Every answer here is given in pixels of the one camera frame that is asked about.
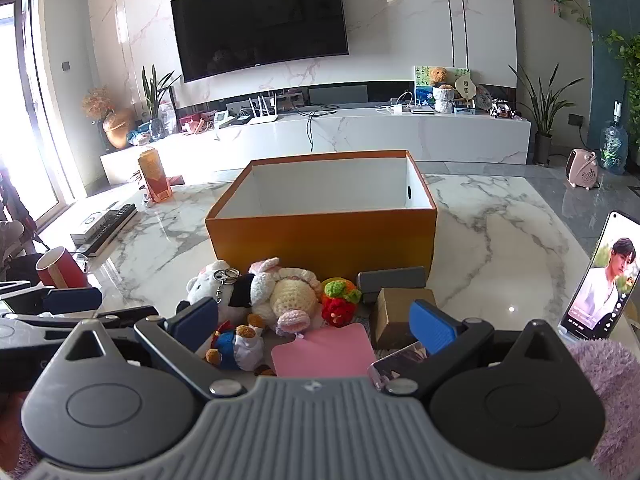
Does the white textured pot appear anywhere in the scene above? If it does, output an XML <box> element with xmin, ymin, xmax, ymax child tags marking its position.
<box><xmin>432</xmin><ymin>85</ymin><xmax>457</xmax><ymax>113</ymax></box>

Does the white flat device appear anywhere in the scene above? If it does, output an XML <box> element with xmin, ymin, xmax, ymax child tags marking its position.
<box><xmin>70</xmin><ymin>211</ymin><xmax>121</xmax><ymax>242</ymax></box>

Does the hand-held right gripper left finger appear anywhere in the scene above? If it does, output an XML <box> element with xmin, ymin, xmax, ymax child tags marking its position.
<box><xmin>52</xmin><ymin>298</ymin><xmax>246</xmax><ymax>402</ymax></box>

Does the dark printed card box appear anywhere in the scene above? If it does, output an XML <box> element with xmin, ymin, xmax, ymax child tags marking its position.
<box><xmin>367</xmin><ymin>347</ymin><xmax>429</xmax><ymax>391</ymax></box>

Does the crochet bunny doll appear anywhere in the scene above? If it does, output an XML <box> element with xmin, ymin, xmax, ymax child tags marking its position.
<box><xmin>248</xmin><ymin>257</ymin><xmax>324</xmax><ymax>336</ymax></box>

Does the red green crochet toy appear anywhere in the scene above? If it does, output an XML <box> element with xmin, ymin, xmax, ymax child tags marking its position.
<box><xmin>320</xmin><ymin>277</ymin><xmax>362</xmax><ymax>329</ymax></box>

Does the black cable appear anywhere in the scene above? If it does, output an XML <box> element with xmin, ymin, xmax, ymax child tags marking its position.
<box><xmin>299</xmin><ymin>104</ymin><xmax>342</xmax><ymax>152</ymax></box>

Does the leafy green plant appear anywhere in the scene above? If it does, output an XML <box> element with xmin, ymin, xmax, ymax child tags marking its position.
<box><xmin>600</xmin><ymin>30</ymin><xmax>640</xmax><ymax>142</ymax></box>

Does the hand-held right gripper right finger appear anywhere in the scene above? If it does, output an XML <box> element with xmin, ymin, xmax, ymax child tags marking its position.
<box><xmin>387</xmin><ymin>299</ymin><xmax>571</xmax><ymax>401</ymax></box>

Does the sailor bear plush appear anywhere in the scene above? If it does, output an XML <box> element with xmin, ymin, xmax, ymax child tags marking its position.
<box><xmin>205</xmin><ymin>314</ymin><xmax>267</xmax><ymax>377</ymax></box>

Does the orange cardboard box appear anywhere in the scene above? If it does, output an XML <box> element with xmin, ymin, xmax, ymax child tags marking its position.
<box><xmin>205</xmin><ymin>149</ymin><xmax>438</xmax><ymax>281</ymax></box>

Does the pink notebook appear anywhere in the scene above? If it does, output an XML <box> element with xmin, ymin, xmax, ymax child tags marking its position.
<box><xmin>270</xmin><ymin>322</ymin><xmax>377</xmax><ymax>378</ymax></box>

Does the smartphone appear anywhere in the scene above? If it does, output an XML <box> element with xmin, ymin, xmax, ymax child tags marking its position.
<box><xmin>559</xmin><ymin>211</ymin><xmax>640</xmax><ymax>342</ymax></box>

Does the pink heater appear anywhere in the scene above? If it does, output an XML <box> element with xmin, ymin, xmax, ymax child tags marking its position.
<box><xmin>565</xmin><ymin>148</ymin><xmax>599</xmax><ymax>190</ymax></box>

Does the white cat plush keychain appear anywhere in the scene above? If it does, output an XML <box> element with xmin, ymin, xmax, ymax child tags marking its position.
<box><xmin>186</xmin><ymin>259</ymin><xmax>257</xmax><ymax>311</ymax></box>

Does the person's purple fuzzy clothing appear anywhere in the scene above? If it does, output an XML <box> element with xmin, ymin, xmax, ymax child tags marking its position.
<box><xmin>565</xmin><ymin>337</ymin><xmax>640</xmax><ymax>480</ymax></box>

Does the tall potted floor plant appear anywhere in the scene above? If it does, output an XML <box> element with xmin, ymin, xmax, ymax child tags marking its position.
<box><xmin>507</xmin><ymin>64</ymin><xmax>576</xmax><ymax>165</ymax></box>

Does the blue green painting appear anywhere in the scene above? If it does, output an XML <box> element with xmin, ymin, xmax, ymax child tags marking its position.
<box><xmin>414</xmin><ymin>65</ymin><xmax>472</xmax><ymax>107</ymax></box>

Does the white marble television console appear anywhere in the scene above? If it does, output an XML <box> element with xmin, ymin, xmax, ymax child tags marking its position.
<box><xmin>100</xmin><ymin>105</ymin><xmax>532</xmax><ymax>187</ymax></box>

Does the copper vase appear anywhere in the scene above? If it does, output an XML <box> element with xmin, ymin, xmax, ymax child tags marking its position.
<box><xmin>102</xmin><ymin>109</ymin><xmax>135</xmax><ymax>151</ymax></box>

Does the long-leaf potted plant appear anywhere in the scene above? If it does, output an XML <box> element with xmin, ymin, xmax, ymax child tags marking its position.
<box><xmin>141</xmin><ymin>64</ymin><xmax>184</xmax><ymax>141</ymax></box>

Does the red cup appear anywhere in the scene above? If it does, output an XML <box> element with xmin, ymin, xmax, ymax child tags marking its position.
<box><xmin>36</xmin><ymin>246</ymin><xmax>89</xmax><ymax>289</ymax></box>

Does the blue water jug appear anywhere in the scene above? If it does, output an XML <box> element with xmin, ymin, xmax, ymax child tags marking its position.
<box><xmin>599</xmin><ymin>101</ymin><xmax>629</xmax><ymax>175</ymax></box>

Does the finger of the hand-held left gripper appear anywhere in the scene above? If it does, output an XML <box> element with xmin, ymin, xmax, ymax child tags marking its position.
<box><xmin>0</xmin><ymin>286</ymin><xmax>103</xmax><ymax>315</ymax></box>
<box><xmin>0</xmin><ymin>306</ymin><xmax>161</xmax><ymax>348</ymax></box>

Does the white router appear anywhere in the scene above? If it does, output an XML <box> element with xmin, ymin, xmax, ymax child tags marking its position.
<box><xmin>247</xmin><ymin>95</ymin><xmax>281</xmax><ymax>126</ymax></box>

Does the glass balcony door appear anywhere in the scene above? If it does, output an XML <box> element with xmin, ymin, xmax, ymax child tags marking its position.
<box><xmin>0</xmin><ymin>0</ymin><xmax>77</xmax><ymax>203</ymax></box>

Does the grey box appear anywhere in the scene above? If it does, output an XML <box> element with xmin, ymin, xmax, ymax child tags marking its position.
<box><xmin>356</xmin><ymin>266</ymin><xmax>430</xmax><ymax>305</ymax></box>

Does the black television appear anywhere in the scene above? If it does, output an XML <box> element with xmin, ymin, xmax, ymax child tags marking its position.
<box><xmin>170</xmin><ymin>0</ymin><xmax>350</xmax><ymax>83</ymax></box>

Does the brown cardboard box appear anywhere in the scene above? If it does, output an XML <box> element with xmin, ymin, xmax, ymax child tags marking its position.
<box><xmin>372</xmin><ymin>287</ymin><xmax>437</xmax><ymax>350</ymax></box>

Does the dried flower bunch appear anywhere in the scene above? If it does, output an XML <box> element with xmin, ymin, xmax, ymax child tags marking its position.
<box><xmin>81</xmin><ymin>85</ymin><xmax>117</xmax><ymax>122</ymax></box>

